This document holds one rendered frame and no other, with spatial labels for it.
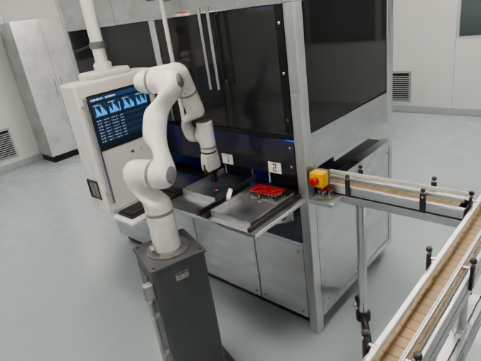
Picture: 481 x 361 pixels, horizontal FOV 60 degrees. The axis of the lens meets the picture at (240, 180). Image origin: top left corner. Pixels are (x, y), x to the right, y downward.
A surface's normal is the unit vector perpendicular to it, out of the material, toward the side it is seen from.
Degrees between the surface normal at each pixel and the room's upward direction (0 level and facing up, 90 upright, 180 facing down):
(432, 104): 90
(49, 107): 90
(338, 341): 0
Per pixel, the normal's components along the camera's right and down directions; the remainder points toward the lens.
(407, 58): -0.66, 0.37
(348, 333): -0.13, -0.91
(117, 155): 0.74, 0.17
